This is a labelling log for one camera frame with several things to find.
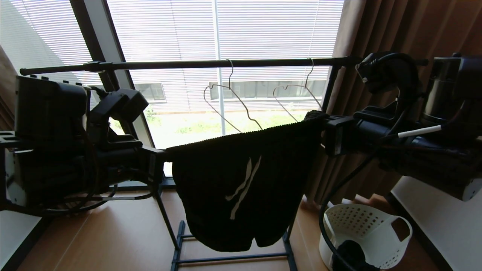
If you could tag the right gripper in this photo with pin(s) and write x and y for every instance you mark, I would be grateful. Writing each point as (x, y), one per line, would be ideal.
(361, 131)

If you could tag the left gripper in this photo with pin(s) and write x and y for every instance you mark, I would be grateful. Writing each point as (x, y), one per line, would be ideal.
(128, 165)

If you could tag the black shorts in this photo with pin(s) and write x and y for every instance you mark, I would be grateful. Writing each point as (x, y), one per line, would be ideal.
(233, 169)

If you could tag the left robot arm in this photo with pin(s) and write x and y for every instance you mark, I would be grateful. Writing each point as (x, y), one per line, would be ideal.
(49, 113)

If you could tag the pink clothes hanger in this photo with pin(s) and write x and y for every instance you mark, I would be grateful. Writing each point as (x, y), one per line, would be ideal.
(315, 98)
(246, 111)

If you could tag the black clothes rack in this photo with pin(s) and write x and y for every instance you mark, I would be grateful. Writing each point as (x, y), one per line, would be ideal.
(169, 64)

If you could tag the white laundry basket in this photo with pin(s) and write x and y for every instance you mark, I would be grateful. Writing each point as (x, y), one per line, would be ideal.
(376, 241)

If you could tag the heap of clothes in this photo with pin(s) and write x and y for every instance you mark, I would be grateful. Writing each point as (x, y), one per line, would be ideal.
(352, 252)

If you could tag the brown curtain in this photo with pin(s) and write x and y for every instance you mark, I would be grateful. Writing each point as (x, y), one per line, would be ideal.
(5, 94)
(376, 30)

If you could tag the window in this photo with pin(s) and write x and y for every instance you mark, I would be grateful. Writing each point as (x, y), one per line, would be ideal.
(188, 30)

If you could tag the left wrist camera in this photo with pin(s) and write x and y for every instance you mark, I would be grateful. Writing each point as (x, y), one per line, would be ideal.
(120, 105)

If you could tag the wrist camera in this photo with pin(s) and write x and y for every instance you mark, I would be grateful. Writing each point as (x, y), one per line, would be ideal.
(388, 75)
(120, 105)

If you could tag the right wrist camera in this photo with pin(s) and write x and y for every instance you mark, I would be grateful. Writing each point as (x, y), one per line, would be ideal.
(388, 75)

